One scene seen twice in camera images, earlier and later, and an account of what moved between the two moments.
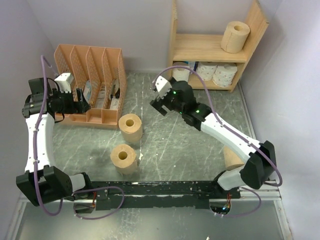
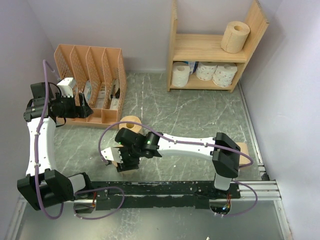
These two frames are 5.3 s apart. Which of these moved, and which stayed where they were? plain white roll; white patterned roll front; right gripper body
Moved: right gripper body
Stayed: plain white roll; white patterned roll front
